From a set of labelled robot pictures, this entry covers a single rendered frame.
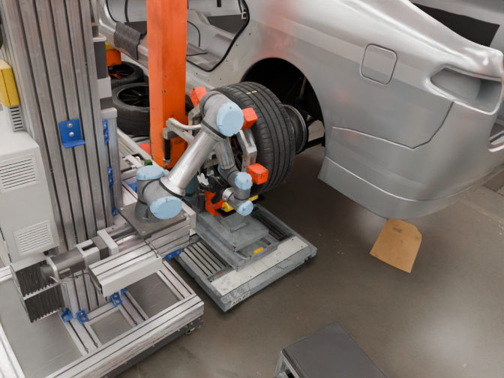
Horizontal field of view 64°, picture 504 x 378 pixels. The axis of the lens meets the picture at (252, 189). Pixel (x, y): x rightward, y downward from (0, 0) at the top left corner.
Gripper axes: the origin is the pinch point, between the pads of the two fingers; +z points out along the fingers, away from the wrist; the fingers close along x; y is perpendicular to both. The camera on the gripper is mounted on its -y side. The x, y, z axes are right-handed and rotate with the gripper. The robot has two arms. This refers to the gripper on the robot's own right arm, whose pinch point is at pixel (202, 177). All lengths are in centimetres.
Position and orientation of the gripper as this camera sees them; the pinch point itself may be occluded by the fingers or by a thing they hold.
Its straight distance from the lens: 207.8
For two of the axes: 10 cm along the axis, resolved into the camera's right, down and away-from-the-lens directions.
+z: -6.6, -4.9, 5.7
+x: -7.4, 3.1, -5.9
